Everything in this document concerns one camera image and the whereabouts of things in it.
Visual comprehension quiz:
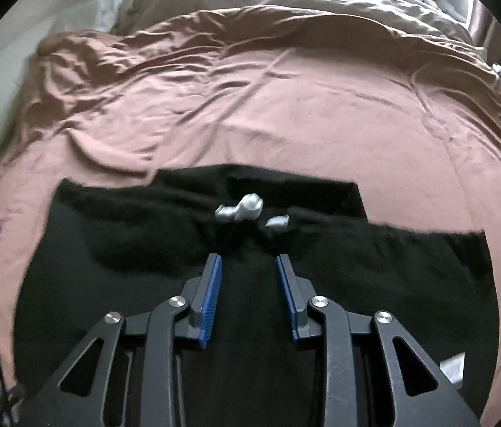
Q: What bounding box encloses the black garment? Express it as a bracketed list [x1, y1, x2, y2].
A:
[14, 165, 499, 426]

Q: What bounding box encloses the brown bed blanket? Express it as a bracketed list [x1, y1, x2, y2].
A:
[0, 6, 501, 426]

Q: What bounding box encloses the beige duvet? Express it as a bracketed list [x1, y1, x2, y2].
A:
[114, 0, 487, 55]

